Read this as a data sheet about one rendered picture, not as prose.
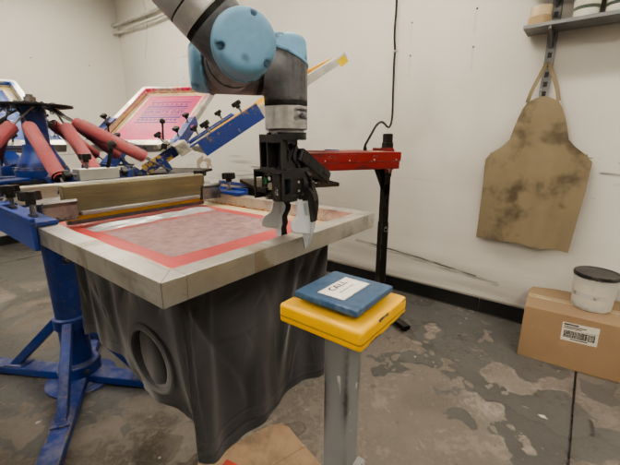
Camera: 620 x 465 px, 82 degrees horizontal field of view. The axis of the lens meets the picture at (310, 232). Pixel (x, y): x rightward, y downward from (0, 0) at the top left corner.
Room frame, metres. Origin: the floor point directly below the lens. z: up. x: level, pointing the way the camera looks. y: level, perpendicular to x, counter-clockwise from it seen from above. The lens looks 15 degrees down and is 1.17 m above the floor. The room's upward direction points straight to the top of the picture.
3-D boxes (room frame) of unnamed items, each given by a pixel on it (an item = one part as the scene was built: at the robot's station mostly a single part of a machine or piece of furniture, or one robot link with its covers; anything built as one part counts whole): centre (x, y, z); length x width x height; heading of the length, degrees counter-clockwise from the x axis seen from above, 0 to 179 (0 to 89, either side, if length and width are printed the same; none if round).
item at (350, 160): (2.08, -0.16, 1.06); 0.61 x 0.46 x 0.12; 112
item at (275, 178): (0.64, 0.05, 1.12); 0.09 x 0.08 x 0.12; 142
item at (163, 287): (0.90, 0.32, 0.97); 0.79 x 0.58 x 0.04; 52
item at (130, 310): (0.72, 0.39, 0.79); 0.46 x 0.09 x 0.33; 52
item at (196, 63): (0.60, 0.13, 1.28); 0.11 x 0.11 x 0.08; 21
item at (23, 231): (0.83, 0.68, 0.98); 0.30 x 0.05 x 0.07; 52
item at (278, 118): (0.65, 0.04, 1.20); 0.08 x 0.08 x 0.05
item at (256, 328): (0.72, 0.09, 0.74); 0.45 x 0.03 x 0.43; 142
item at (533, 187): (2.10, -1.31, 1.06); 0.53 x 0.07 x 1.05; 52
